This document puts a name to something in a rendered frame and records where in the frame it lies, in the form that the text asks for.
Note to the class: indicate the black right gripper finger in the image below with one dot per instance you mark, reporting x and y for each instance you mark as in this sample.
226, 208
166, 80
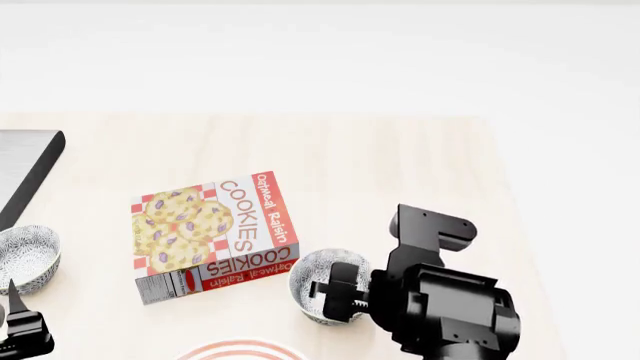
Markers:
318, 289
345, 292

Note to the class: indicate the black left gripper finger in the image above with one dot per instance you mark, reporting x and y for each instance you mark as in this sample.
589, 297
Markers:
16, 300

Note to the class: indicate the black patterned bowl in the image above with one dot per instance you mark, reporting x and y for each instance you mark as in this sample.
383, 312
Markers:
305, 270
27, 255

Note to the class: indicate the white plate with red rings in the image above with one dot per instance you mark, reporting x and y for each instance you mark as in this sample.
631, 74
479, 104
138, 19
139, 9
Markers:
240, 350

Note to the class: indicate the oatmeal raisin cookies box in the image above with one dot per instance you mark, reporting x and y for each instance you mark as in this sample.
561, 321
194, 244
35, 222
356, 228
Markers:
215, 240

